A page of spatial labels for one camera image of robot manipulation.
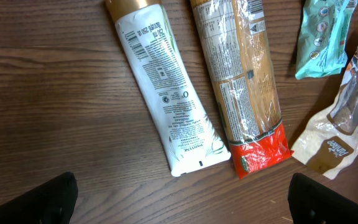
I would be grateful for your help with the white shampoo tube gold cap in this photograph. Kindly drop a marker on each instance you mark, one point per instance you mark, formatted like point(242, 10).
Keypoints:
point(188, 136)

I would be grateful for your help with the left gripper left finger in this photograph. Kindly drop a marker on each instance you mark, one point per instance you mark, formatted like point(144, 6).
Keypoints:
point(49, 203)

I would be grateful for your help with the beige brown snack pouch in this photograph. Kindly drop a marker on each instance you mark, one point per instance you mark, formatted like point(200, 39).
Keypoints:
point(329, 142)

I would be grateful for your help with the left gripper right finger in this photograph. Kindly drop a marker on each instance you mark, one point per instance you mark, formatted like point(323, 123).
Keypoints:
point(312, 203)

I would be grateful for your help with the teal snack wrapper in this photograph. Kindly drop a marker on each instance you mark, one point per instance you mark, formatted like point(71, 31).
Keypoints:
point(322, 38)

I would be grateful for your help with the orange spaghetti pasta package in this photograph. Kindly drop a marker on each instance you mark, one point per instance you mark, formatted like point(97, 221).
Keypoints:
point(236, 49)

